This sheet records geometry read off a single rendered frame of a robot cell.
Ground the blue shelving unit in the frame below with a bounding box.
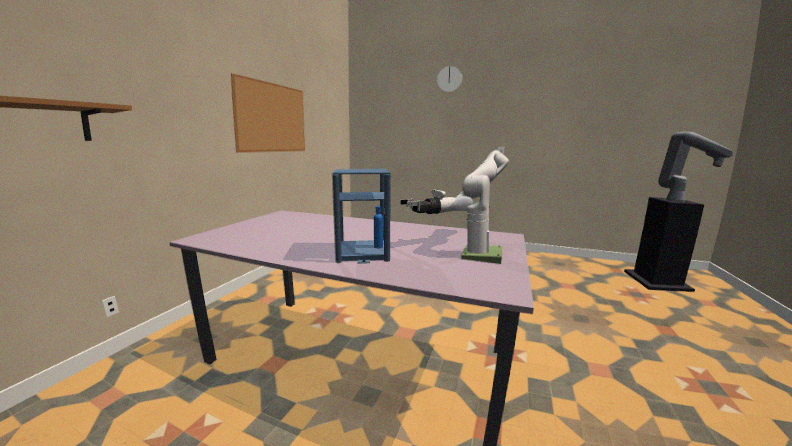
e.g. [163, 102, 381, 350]
[332, 172, 391, 263]

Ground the blue bottle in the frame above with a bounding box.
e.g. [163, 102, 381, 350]
[374, 206, 383, 248]

